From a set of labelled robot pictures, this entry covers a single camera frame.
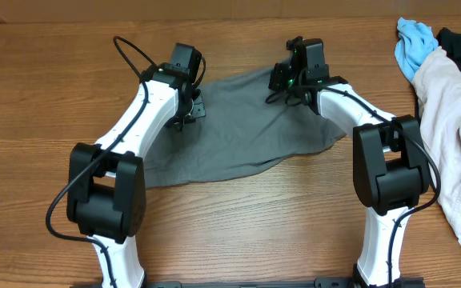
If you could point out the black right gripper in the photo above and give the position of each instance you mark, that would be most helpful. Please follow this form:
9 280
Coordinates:
275 78

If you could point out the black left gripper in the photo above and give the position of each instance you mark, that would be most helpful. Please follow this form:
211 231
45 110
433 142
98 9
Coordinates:
198 110

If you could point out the grey shorts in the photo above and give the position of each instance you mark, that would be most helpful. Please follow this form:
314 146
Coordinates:
240 135

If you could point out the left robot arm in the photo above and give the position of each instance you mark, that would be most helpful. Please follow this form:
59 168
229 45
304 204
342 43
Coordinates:
106 194

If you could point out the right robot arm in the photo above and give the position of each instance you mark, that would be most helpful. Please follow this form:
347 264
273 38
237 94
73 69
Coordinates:
390 166

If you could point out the light blue cloth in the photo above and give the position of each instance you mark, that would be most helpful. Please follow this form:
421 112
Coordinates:
417 41

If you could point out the pale pink garment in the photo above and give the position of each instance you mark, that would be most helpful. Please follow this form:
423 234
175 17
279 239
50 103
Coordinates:
442 139

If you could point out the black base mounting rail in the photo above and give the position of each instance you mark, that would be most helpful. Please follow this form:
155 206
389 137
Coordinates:
246 284

